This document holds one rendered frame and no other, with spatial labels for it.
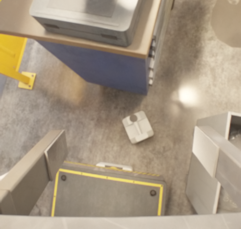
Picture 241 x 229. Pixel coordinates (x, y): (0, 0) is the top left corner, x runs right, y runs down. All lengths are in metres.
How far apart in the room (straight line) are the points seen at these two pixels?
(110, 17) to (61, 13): 0.12
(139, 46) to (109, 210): 0.94
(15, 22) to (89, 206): 1.00
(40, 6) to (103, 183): 0.93
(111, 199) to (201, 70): 1.13
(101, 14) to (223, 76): 1.24
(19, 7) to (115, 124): 1.01
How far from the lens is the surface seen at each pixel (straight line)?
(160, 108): 1.37
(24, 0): 0.67
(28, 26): 0.60
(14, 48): 1.67
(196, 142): 0.17
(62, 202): 1.24
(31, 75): 1.76
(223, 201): 1.23
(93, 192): 1.14
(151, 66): 0.83
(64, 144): 0.17
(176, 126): 1.37
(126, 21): 0.40
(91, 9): 0.44
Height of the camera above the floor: 1.35
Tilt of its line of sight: 78 degrees down
